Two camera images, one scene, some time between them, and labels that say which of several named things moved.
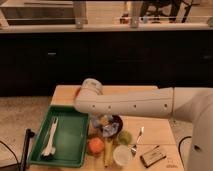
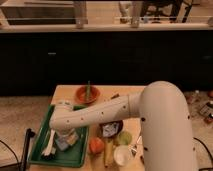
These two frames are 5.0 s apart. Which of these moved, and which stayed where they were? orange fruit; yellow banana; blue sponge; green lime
Moved: blue sponge
Stayed: green lime; orange fruit; yellow banana
